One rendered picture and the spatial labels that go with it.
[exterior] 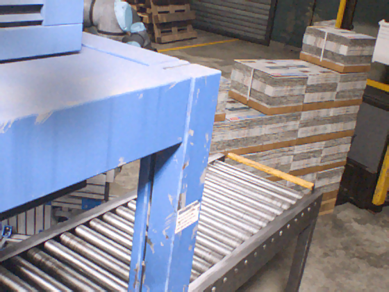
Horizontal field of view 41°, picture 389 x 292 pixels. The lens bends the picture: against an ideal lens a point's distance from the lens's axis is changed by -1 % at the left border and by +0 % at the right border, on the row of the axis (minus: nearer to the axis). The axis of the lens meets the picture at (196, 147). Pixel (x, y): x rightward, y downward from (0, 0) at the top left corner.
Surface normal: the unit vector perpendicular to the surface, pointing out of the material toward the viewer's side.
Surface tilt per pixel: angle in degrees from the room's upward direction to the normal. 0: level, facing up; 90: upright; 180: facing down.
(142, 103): 90
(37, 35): 90
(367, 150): 90
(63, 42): 90
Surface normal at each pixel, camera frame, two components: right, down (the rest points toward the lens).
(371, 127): -0.80, 0.12
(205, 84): 0.81, 0.31
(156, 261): -0.57, 0.24
